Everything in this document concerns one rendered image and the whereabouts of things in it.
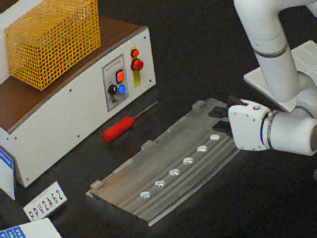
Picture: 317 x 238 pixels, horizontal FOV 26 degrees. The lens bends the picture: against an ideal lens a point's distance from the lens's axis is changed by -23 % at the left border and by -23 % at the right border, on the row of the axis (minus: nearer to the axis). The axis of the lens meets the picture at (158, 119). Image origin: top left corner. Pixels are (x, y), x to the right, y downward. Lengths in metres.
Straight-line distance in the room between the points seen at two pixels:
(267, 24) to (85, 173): 0.80
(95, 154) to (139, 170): 0.17
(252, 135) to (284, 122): 0.12
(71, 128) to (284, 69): 0.76
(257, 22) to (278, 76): 0.14
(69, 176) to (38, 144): 0.12
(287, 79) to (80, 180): 0.72
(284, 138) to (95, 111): 0.66
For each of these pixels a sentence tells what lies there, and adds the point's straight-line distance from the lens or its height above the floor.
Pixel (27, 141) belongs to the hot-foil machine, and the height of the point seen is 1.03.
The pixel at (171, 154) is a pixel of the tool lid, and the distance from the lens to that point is 1.95.
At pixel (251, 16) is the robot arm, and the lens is 1.37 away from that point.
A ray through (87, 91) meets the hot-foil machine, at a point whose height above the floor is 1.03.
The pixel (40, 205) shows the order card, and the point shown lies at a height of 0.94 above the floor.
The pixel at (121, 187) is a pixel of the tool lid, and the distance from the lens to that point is 1.88.
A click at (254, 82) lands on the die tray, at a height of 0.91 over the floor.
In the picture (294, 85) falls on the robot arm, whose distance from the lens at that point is 1.50.
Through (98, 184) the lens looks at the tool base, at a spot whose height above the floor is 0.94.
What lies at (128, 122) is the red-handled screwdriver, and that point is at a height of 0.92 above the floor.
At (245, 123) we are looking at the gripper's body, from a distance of 1.69.
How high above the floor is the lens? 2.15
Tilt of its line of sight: 36 degrees down
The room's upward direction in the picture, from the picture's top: 8 degrees counter-clockwise
